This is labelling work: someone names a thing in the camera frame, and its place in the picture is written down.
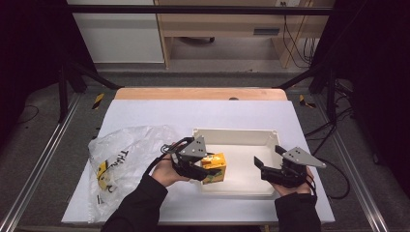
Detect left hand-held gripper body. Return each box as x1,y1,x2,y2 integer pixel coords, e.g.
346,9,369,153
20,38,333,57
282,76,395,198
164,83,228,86
166,134,210,182

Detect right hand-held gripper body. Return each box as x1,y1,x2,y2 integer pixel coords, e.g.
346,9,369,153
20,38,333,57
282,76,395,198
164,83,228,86
260,146,327,189

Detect yellow juice carton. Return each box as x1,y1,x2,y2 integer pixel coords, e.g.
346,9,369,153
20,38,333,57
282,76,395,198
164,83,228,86
200,152,227,186

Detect white plastic tray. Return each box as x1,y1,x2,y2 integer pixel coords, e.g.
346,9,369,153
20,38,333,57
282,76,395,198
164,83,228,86
191,128,281,197

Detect translucent plastic bag yellow smiley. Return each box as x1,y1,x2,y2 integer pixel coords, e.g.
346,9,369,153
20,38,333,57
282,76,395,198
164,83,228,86
87,125,182,224

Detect person's right hand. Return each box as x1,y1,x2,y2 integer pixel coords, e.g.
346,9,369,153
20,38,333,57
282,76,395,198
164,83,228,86
272,168,315,197

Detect person's left hand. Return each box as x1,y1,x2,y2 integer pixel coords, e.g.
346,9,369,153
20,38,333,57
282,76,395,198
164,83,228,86
151,157,191,189

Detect yellow black floor tape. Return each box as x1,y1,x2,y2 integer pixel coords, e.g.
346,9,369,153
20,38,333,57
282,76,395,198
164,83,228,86
298,94,317,109
92,92,105,110

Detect chair base with castors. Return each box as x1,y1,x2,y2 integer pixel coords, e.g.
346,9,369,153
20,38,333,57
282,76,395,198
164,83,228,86
176,36,216,45

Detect dark rectangular desk label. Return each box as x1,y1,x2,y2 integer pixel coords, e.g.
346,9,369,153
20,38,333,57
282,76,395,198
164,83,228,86
252,27,281,36

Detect black curtain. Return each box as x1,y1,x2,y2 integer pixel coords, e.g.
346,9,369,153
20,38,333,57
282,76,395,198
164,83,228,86
310,0,410,189
0,0,96,143

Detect beige wooden desk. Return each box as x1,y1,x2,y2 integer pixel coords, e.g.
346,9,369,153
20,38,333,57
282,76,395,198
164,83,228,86
154,0,331,70

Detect white cabinet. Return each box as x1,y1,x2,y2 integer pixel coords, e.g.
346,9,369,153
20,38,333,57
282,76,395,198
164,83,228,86
66,0,165,64

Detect left hand-held gripper black cable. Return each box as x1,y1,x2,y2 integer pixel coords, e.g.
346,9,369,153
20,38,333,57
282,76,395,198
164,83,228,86
143,137,196,178

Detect hand-held gripper black cable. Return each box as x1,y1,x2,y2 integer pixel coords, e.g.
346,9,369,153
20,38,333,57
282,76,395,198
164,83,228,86
307,157,351,201
143,137,196,178

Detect right hand-held gripper black cable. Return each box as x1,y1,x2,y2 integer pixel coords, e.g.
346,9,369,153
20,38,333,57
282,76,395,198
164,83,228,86
307,157,351,201

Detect black floor cables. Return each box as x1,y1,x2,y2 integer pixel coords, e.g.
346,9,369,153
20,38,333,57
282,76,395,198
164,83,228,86
304,78,357,158

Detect aluminium floor rail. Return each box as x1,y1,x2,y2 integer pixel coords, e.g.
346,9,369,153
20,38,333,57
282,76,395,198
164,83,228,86
0,92,82,232
312,96,390,232

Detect black frame leg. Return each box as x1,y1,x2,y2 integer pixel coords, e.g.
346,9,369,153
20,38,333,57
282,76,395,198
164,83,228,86
58,60,122,124
276,62,337,125

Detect bundle of black desk cables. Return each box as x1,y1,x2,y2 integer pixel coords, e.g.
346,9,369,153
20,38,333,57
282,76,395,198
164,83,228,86
280,1,319,70

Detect black frame crossbar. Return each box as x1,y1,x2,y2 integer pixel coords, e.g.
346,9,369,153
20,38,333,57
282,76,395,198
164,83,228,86
67,4,334,16

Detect thin black floor cable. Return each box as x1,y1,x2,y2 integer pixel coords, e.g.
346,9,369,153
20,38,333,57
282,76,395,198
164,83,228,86
16,103,41,126

